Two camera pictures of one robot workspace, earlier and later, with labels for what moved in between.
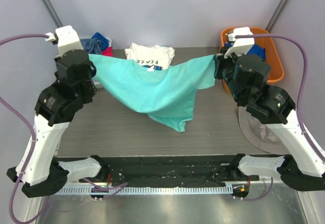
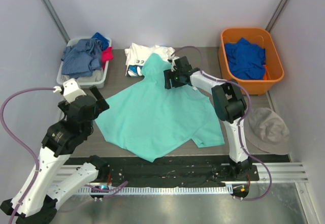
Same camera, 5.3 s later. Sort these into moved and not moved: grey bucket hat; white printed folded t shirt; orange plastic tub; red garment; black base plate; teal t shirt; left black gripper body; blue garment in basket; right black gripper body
Moved: right black gripper body; teal t shirt; left black gripper body
Not moved: grey bucket hat; white printed folded t shirt; blue garment in basket; black base plate; orange plastic tub; red garment
